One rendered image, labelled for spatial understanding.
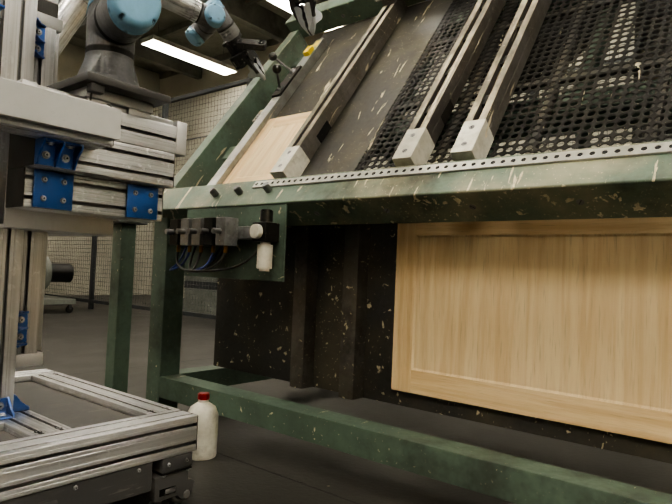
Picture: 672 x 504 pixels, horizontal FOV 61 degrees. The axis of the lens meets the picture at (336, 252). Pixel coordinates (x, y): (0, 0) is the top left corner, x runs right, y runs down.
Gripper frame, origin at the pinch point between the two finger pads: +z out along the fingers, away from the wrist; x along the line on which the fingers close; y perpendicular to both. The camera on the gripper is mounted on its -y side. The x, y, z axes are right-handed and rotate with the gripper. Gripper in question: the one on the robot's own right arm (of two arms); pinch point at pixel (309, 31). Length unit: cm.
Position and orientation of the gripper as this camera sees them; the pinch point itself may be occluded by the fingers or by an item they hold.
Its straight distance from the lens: 181.9
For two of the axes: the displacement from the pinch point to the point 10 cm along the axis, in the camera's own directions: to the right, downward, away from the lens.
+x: -7.7, -0.1, 6.4
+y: 5.8, -4.1, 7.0
